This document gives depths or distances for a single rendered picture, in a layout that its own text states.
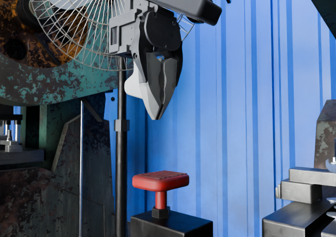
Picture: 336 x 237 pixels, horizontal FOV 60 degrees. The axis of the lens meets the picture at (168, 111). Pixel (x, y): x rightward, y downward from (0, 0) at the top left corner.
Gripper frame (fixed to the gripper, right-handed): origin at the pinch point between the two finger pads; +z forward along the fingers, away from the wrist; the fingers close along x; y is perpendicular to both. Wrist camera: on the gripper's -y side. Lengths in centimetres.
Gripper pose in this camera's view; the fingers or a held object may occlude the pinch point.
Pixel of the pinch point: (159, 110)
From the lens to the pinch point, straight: 40.6
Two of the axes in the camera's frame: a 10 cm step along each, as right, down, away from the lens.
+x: -6.7, -0.4, -7.4
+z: 0.0, 10.0, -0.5
